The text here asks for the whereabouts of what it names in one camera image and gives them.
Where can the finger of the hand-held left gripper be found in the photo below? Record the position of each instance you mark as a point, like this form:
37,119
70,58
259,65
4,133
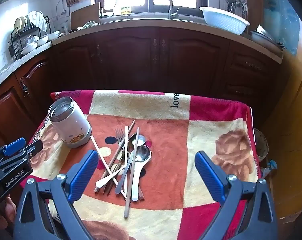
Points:
34,148
14,145

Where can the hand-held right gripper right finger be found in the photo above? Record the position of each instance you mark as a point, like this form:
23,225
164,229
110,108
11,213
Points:
208,177

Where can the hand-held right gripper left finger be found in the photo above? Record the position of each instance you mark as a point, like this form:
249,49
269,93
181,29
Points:
83,172

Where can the beige chopstick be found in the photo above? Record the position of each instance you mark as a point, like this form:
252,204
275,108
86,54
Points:
97,148

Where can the white canister with steel rim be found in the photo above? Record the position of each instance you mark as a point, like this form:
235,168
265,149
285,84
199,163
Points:
71,127

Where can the silver fork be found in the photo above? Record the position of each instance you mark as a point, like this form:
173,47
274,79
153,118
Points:
119,136

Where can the white spoon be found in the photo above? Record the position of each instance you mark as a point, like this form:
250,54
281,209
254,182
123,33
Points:
135,192

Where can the white chopstick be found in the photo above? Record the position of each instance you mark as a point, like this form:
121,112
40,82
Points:
126,135

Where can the brown chopstick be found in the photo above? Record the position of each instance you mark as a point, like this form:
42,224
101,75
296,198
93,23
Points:
131,127
127,210

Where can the large metal spoon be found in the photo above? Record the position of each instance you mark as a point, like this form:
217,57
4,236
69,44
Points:
142,153

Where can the person's left hand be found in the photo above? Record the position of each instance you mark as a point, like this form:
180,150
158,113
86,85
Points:
3,215

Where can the red and beige printed blanket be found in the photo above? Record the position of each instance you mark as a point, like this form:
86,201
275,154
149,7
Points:
166,142

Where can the blue and white spray bottle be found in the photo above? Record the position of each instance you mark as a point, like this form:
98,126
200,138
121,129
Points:
269,167

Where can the white bucket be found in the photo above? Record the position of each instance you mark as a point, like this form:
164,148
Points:
262,145

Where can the yellow wooden door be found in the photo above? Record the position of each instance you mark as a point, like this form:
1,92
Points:
288,130

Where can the white bowl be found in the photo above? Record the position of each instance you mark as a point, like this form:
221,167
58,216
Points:
53,35
29,48
41,40

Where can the black dish rack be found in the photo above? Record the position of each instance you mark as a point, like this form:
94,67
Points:
16,42

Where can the row of beige plates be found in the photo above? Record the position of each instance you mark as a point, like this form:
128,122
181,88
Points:
21,22

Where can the dark wooden kitchen cabinet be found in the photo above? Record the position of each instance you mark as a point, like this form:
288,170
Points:
141,60

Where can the white cloth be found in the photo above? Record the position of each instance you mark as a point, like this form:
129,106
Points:
38,20

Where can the greenish rag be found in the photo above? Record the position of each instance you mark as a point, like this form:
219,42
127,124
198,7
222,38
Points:
89,24

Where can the brown cutting board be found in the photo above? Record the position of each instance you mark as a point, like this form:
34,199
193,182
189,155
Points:
84,16

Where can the stone kitchen countertop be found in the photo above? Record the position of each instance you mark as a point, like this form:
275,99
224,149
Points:
121,25

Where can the white perforated basin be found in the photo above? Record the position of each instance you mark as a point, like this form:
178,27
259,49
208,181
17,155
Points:
223,20

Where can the yellow sponge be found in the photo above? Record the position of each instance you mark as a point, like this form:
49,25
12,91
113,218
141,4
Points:
125,11

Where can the blue speckled panel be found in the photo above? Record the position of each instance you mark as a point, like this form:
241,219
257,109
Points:
283,17

